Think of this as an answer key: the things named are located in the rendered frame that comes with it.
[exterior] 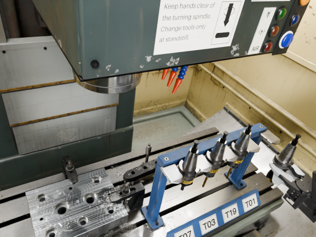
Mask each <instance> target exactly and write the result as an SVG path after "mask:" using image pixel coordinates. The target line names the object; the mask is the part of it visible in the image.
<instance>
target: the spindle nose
mask: <svg viewBox="0 0 316 237"><path fill-rule="evenodd" d="M72 72H73V78H74V80H75V81H76V82H77V83H78V84H79V85H80V86H82V87H83V88H85V89H87V90H89V91H92V92H96V93H101V94H119V93H123V92H127V91H129V90H131V89H133V88H135V87H136V86H138V85H139V83H140V82H141V77H142V73H138V74H131V75H125V76H119V77H113V78H106V79H98V80H92V81H85V82H80V80H79V78H78V77H77V75H76V74H75V72H74V70H73V69H72Z"/></svg>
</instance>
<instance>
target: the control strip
mask: <svg viewBox="0 0 316 237"><path fill-rule="evenodd" d="M309 2H310V1H309ZM309 2H308V3H307V4H306V5H304V6H302V5H301V4H300V0H295V2H294V4H293V6H292V9H291V11H290V13H289V15H288V18H287V20H286V22H285V25H284V27H283V29H282V32H281V34H280V36H279V39H278V41H277V43H276V46H275V48H274V51H273V53H272V55H279V54H285V53H286V52H287V50H288V48H289V46H288V47H285V48H283V47H281V42H282V39H283V38H284V36H285V35H286V34H288V33H292V34H293V36H294V35H295V33H296V31H297V29H298V26H299V24H300V22H301V20H302V18H303V15H304V13H305V11H306V9H307V7H308V5H309ZM284 8H285V9H286V10H287V11H288V8H287V7H286V6H282V7H281V8H280V9H279V10H278V11H277V13H276V20H277V21H281V20H283V19H284V18H285V17H284V18H283V19H278V15H279V13H280V11H281V10H282V9H284ZM286 14H287V12H286ZM296 15H299V16H300V18H299V21H298V22H297V23H296V24H295V25H292V20H293V19H294V17H295V16H296ZM285 16H286V15H285ZM276 26H278V27H279V31H280V25H279V24H275V25H273V26H272V27H271V28H270V30H269V37H270V38H274V37H275V36H271V33H272V30H273V29H274V28H275V27H276ZM278 33H279V32H278ZM277 35H278V34H277ZM269 43H272V44H273V45H274V42H273V41H272V40H269V41H267V42H266V43H265V44H264V46H263V48H262V52H263V53H265V54H266V53H268V52H269V51H268V52H265V47H266V45H267V44H269ZM272 47H273V46H272Z"/></svg>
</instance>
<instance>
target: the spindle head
mask: <svg viewBox="0 0 316 237"><path fill-rule="evenodd" d="M31 2H32V4H33V5H34V7H35V8H36V10H37V12H38V14H39V15H40V17H41V18H42V20H43V22H44V23H45V25H46V27H47V28H48V30H49V31H50V33H51V35H52V36H53V38H54V39H55V41H56V43H57V44H58V46H59V48H60V49H61V51H62V53H63V54H64V56H65V58H66V59H67V61H68V62H69V64H70V66H71V67H72V69H73V70H74V72H75V74H76V75H77V77H78V78H79V80H80V82H85V81H92V80H98V79H106V78H113V77H119V76H125V75H131V74H138V73H144V72H150V71H159V70H165V69H171V68H178V67H184V66H190V65H196V64H203V63H211V62H217V61H224V60H230V59H237V58H243V57H249V56H255V55H264V54H265V53H263V52H262V48H263V46H264V44H265V43H266V42H267V41H269V40H272V41H273V42H274V45H273V48H272V49H271V50H270V51H269V52H268V53H266V54H270V53H273V51H274V48H275V46H276V44H277V41H278V39H279V36H280V34H281V32H282V29H283V27H284V25H285V22H286V20H287V18H288V15H289V13H290V11H291V9H292V6H293V4H294V2H295V0H290V1H251V0H245V1H244V4H243V7H242V10H241V14H240V17H239V20H238V23H237V26H236V29H235V32H234V36H233V39H232V42H231V45H230V46H226V47H215V48H207V49H200V50H191V51H183V52H175V53H168V54H159V55H153V54H154V46H155V40H156V33H157V25H158V15H159V9H160V2H161V0H31ZM282 6H286V7H287V8H288V11H287V14H286V16H285V18H284V19H283V20H281V21H277V20H276V13H277V11H278V10H279V9H280V8H281V7H282ZM264 8H276V10H275V13H274V15H273V18H272V20H271V23H270V25H269V28H268V31H267V33H266V36H265V38H264V41H263V43H262V46H261V48H260V51H259V53H256V54H250V55H248V51H249V49H250V46H251V43H252V40H253V38H254V35H255V32H256V30H257V27H258V24H259V21H260V19H261V16H262V13H263V10H264ZM275 24H279V25H280V31H279V33H278V35H277V36H275V37H274V38H270V37H269V30H270V28H271V27H272V26H273V25H275Z"/></svg>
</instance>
